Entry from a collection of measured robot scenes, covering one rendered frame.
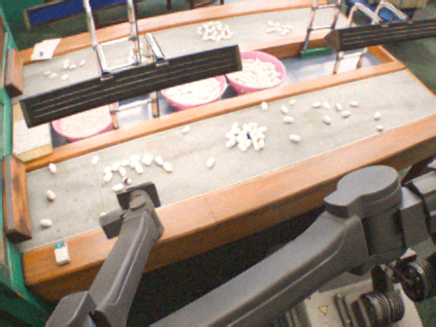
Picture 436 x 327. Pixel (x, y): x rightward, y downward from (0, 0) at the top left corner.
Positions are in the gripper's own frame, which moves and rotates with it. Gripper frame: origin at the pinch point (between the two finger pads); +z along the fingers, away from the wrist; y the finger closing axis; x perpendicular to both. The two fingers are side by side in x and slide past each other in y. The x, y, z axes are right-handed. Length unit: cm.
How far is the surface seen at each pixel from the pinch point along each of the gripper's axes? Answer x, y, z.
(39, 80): -44, 29, 70
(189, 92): -20, -32, 46
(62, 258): 11.3, 25.7, -2.8
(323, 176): 14, -58, -1
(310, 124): 1, -69, 19
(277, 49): -31, -81, 57
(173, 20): -57, -42, 84
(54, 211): 2.5, 27.4, 14.8
